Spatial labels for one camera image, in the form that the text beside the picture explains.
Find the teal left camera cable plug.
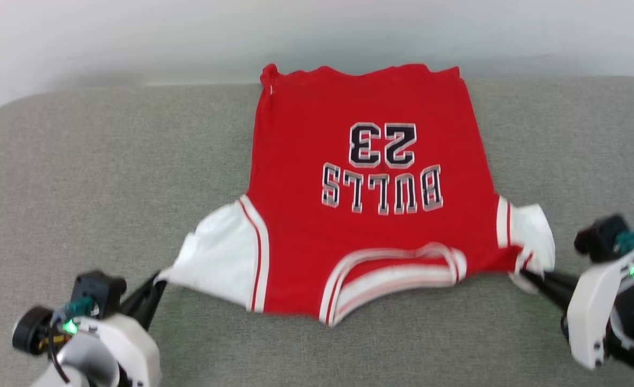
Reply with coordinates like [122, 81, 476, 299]
[63, 297, 96, 319]

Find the thin black left gripper cable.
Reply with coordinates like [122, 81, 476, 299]
[47, 321, 73, 383]

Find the grey fabric sofa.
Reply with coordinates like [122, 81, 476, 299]
[0, 75, 634, 387]

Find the red Bulls 23 jersey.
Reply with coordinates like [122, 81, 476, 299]
[158, 63, 557, 327]

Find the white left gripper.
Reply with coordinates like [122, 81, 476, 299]
[32, 272, 168, 387]

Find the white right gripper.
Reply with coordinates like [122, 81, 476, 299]
[509, 247, 634, 372]

